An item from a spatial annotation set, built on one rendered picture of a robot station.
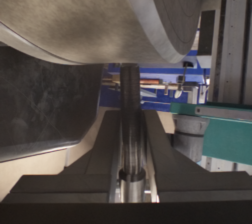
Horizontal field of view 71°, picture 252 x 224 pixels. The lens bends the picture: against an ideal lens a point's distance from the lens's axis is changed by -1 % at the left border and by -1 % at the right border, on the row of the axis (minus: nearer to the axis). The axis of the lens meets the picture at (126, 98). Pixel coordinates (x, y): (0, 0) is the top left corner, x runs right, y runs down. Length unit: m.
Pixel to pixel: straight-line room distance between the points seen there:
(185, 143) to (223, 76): 0.45
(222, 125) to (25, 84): 0.97
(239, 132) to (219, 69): 0.36
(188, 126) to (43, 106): 0.75
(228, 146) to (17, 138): 0.98
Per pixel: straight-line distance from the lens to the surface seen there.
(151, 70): 1.96
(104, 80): 3.89
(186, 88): 2.24
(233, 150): 1.09
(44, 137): 0.30
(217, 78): 1.14
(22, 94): 0.27
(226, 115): 0.92
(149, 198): 0.70
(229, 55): 1.22
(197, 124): 0.93
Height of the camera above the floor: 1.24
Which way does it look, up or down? 3 degrees down
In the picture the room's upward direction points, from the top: 173 degrees counter-clockwise
